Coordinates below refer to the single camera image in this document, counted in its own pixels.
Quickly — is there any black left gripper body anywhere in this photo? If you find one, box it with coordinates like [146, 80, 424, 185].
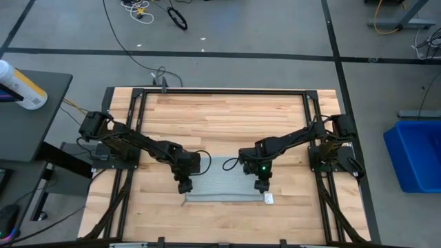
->
[172, 151, 202, 183]

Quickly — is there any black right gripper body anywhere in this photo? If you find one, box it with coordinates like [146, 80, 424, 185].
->
[238, 146, 273, 183]

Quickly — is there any grey waffle microfiber towel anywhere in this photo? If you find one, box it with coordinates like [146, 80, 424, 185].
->
[181, 156, 265, 207]

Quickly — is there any silver aluminium bar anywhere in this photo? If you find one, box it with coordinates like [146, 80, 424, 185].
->
[108, 242, 150, 248]

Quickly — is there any black desk beam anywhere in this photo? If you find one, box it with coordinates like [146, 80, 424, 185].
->
[35, 141, 94, 180]

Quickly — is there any blue plastic bin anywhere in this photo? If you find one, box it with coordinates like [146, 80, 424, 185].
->
[383, 120, 441, 194]

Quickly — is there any black desk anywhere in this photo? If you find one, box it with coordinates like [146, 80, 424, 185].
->
[0, 160, 48, 247]

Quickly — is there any black side table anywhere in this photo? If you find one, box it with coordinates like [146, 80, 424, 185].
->
[0, 70, 74, 163]

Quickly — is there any grey floor foot bar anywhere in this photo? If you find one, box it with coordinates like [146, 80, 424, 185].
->
[397, 109, 441, 121]

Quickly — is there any black computer mouse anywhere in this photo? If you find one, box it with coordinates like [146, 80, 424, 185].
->
[0, 203, 21, 240]

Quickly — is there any white bottle with yellow label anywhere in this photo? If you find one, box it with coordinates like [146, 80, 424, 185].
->
[0, 59, 48, 111]

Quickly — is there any black tablet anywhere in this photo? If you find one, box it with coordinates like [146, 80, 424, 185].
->
[0, 83, 25, 103]

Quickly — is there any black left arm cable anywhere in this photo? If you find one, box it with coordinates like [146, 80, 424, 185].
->
[187, 149, 213, 177]

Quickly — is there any black sleeved cable bundle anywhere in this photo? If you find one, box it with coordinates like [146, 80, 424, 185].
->
[315, 172, 369, 244]
[81, 168, 134, 241]

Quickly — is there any black aluminium table frame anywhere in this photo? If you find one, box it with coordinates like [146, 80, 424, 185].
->
[77, 85, 371, 248]

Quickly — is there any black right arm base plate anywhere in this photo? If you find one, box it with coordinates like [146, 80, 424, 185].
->
[307, 144, 356, 173]

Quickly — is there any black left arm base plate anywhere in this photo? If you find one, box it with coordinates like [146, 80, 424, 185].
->
[91, 143, 142, 170]

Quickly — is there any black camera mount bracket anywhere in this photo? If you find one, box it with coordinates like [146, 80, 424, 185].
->
[152, 75, 170, 94]

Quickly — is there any thin yellow cable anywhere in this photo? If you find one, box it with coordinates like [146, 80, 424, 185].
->
[61, 98, 92, 116]

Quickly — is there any black coiled cable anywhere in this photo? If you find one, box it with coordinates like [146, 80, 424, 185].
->
[167, 6, 189, 32]

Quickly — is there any white coiled cable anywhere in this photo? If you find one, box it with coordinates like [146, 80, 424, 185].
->
[120, 0, 155, 25]

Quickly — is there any long black floor cable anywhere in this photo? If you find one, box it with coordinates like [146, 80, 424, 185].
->
[101, 0, 184, 88]

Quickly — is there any thin black cable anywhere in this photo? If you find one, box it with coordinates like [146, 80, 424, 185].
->
[417, 70, 441, 120]

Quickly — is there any thin white cable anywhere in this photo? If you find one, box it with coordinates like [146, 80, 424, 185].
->
[412, 28, 426, 59]

